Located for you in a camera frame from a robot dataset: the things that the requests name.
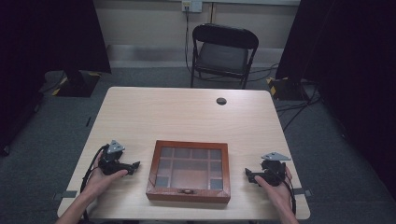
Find black folding chair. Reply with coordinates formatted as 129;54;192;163
190;22;260;91

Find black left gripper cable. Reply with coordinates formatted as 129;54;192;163
79;143;110;222

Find black stand base yellow stripes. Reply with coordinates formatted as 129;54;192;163
266;76;310;102
51;70;102;98

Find person's right hand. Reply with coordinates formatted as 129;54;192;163
254;167;295;213

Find black wall socket cable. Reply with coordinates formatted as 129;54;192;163
184;6;194;75

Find white wall socket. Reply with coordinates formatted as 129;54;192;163
181;0;204;14

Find wooden box with glass lid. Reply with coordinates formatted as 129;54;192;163
145;139;232;204

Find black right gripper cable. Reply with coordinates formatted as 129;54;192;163
279;176;297;217

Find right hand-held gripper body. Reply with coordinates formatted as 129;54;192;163
260;151;292;188

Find dark curtain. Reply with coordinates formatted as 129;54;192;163
275;0;396;202
0;0;112;157

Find grey table edge strap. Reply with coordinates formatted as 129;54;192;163
292;188;314;198
52;189;78;201

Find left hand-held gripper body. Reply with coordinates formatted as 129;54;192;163
98;139;132;176

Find black floor cables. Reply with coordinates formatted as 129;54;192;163
248;63;322;133

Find person's left hand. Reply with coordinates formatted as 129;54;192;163
82;153;129;201

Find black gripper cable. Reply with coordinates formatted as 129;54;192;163
79;143;110;222
279;176;297;217

